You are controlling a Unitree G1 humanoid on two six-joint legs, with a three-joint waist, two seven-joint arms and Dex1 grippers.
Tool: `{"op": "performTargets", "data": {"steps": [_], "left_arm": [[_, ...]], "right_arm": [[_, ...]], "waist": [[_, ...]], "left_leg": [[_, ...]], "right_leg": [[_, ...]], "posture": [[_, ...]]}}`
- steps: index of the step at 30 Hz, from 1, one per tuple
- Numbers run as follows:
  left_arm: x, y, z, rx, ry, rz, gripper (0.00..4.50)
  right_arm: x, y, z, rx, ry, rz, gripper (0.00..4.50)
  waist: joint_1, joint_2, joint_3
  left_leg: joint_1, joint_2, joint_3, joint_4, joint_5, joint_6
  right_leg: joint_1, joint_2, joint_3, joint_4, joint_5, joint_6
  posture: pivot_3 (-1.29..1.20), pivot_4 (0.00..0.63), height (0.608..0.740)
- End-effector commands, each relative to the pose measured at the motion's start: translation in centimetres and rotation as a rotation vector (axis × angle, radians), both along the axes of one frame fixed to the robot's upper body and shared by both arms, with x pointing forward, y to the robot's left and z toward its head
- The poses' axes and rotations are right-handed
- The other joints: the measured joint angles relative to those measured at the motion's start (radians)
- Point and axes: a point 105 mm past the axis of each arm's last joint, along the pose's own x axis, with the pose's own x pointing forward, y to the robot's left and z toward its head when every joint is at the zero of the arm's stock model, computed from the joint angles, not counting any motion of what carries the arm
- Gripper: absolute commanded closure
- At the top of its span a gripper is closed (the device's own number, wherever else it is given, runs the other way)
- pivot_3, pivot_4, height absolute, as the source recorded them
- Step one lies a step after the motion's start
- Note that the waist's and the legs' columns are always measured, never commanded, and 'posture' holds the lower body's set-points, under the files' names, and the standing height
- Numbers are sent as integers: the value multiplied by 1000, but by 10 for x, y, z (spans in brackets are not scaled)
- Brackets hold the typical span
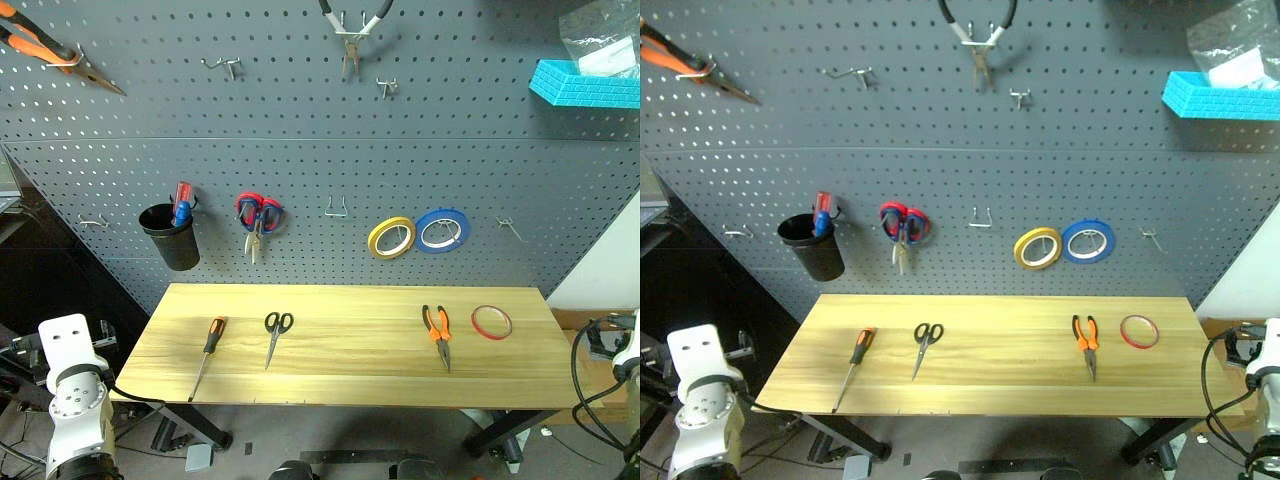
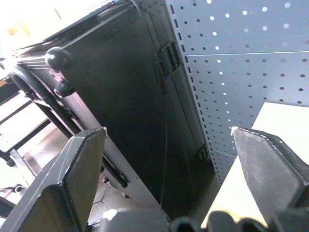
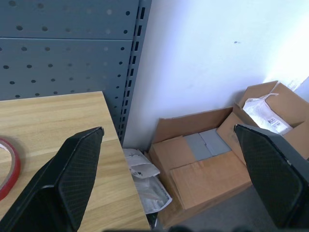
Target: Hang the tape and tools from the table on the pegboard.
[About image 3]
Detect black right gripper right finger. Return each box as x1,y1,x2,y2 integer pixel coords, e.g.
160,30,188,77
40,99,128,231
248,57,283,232
234,124,309,229

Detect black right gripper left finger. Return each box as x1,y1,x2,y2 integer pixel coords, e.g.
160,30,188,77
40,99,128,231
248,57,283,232
0,126,105,232

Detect grey pegboard shelf panel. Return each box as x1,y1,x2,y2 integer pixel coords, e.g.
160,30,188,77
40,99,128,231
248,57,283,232
0,0,153,145

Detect red adhesive tape roll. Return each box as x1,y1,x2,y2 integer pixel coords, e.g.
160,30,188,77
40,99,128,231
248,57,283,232
0,138,22,201

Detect white plastic bag with label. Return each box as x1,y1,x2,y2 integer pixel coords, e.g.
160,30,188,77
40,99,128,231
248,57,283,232
242,93,296,136

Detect small open cardboard box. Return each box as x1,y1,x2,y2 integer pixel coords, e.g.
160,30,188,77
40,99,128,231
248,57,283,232
233,80,309,160

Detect grey metal parts in box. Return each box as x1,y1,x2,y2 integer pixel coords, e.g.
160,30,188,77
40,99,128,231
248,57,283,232
183,128,233,162

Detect large open cardboard box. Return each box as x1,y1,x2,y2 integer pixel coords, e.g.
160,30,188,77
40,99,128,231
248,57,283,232
148,106,253,229

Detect white printed mailer bag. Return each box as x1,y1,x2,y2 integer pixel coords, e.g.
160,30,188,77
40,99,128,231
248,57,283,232
122,147,161,179

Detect white plastic bags on floor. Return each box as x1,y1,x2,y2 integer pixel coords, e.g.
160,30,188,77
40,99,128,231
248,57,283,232
133,174,173,215

